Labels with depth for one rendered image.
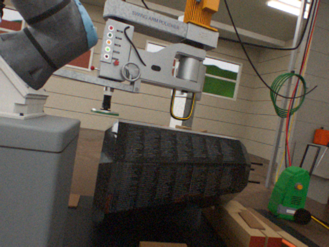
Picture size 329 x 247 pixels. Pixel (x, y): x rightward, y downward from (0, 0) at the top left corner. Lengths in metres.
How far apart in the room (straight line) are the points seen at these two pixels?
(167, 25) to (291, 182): 2.09
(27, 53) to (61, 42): 0.10
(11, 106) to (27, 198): 0.26
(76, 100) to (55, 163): 7.25
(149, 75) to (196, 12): 0.68
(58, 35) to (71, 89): 7.15
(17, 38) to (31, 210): 0.48
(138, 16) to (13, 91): 1.30
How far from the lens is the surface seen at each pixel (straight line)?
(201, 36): 2.03
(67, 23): 0.77
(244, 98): 9.38
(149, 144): 1.56
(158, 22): 1.91
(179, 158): 1.57
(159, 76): 1.84
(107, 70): 1.73
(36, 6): 0.76
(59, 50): 0.78
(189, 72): 1.97
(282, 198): 2.94
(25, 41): 0.79
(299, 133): 4.52
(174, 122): 2.62
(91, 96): 7.83
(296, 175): 2.91
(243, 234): 1.79
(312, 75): 4.66
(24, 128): 0.64
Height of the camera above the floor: 0.94
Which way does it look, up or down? 3 degrees down
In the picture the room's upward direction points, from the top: 10 degrees clockwise
